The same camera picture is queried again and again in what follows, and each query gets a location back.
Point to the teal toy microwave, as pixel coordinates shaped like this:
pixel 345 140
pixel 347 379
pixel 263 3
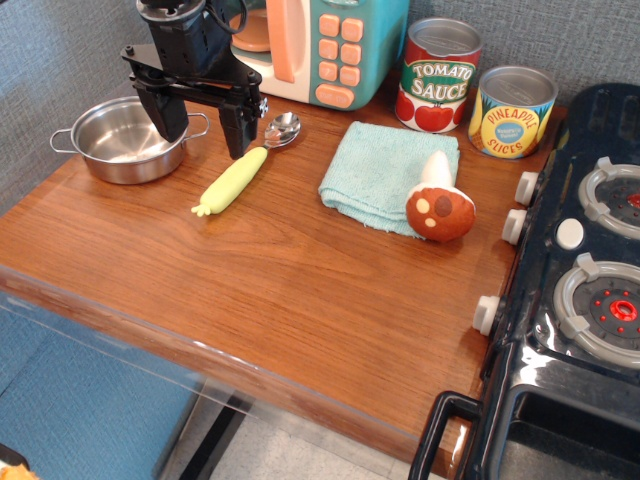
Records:
pixel 332 54

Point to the brown plush mushroom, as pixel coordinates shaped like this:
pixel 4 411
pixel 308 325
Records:
pixel 435 209

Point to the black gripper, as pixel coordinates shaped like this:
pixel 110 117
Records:
pixel 191 56

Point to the tomato sauce can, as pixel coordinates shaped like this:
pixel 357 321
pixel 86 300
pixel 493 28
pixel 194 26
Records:
pixel 440 63

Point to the black toy stove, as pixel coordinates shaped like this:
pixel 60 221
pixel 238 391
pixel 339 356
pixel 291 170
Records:
pixel 560 397

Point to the light blue folded cloth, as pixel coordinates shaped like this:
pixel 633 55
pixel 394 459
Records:
pixel 373 170

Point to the small steel pot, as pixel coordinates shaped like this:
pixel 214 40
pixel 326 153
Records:
pixel 120 144

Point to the pineapple slices can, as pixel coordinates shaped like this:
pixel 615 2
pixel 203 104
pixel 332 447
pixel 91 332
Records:
pixel 512 108

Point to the black table leg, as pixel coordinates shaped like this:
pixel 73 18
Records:
pixel 216 441

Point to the spoon with yellow-green handle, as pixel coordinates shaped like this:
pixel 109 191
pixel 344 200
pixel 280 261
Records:
pixel 231 183

